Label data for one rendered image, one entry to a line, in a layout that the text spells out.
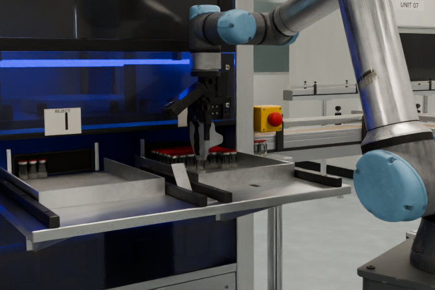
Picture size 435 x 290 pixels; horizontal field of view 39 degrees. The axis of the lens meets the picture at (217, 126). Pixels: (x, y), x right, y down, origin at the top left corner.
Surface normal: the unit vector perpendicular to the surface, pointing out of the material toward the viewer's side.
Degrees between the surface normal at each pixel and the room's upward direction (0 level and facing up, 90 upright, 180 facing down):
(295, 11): 109
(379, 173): 97
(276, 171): 90
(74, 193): 90
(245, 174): 90
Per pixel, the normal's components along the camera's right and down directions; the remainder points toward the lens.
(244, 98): 0.52, 0.08
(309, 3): -0.71, 0.40
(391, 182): -0.80, 0.19
